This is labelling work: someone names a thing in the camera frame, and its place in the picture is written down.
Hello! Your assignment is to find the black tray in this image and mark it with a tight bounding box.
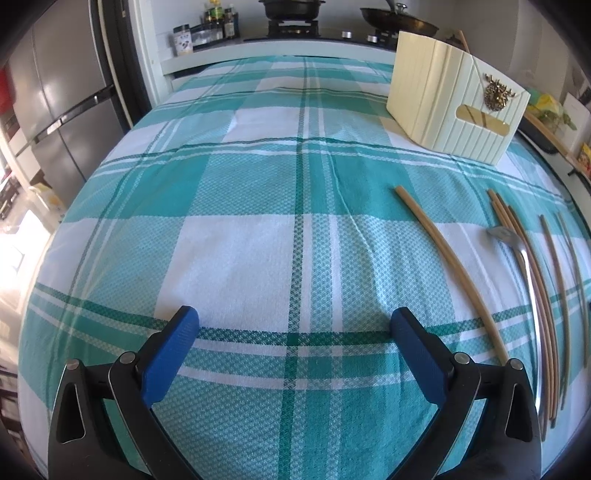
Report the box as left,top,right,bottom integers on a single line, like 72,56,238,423
517,124,561,155

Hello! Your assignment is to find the white spice jar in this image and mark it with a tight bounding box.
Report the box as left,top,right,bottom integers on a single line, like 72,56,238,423
173,25,194,57

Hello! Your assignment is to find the teal checked tablecloth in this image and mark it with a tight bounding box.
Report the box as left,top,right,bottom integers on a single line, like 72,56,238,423
18,55,591,480

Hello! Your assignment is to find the black clay pot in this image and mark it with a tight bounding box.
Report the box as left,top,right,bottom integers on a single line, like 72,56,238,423
257,0,326,21

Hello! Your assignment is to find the cream ribbed utensil holder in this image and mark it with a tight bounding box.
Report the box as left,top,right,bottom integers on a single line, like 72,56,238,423
386,30,531,166

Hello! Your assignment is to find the red fridge sticker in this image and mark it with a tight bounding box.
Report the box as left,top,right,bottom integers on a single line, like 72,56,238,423
0,65,12,134

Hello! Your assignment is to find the glass wok lid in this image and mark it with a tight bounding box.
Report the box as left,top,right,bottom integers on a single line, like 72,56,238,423
369,1,435,21

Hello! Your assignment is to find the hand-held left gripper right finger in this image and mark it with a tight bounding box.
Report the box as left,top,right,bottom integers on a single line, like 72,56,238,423
390,308,541,480

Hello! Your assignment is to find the group of wooden chopsticks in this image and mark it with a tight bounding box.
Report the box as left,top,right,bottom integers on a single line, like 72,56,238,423
394,185,591,437

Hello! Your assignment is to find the black gas stove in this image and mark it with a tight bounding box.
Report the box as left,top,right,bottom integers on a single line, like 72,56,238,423
244,18,402,45

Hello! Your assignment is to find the grey refrigerator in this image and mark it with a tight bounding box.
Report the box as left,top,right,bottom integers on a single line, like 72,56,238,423
0,0,136,195

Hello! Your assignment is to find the metal spoon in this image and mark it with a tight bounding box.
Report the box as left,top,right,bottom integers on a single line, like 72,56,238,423
486,225,546,411

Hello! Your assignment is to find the plastic bag with yellow contents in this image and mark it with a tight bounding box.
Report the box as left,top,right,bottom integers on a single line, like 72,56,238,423
526,90,578,131

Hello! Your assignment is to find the spice jars group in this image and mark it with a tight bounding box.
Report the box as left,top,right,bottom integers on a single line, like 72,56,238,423
191,23,228,50

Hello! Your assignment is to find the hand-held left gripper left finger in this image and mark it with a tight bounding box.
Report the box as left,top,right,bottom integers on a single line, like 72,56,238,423
48,305,199,480

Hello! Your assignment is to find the dark wok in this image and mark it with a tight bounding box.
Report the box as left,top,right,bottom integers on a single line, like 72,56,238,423
360,7,440,38

